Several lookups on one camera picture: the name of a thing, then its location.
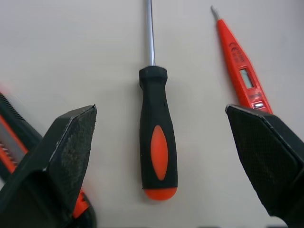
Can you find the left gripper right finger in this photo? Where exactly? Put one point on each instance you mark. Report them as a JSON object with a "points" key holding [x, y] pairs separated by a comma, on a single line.
{"points": [[266, 161]]}

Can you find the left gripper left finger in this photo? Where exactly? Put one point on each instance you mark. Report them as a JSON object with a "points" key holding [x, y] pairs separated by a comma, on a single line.
{"points": [[57, 166]]}

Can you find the black and orange utility knife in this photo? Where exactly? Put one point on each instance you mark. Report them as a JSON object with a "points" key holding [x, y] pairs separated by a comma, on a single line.
{"points": [[14, 133]]}

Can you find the red voltage tester pen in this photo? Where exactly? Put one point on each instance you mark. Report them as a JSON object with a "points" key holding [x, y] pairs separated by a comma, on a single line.
{"points": [[240, 69]]}

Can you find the black and orange screwdriver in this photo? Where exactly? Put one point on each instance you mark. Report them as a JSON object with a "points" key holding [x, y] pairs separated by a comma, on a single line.
{"points": [[157, 133]]}

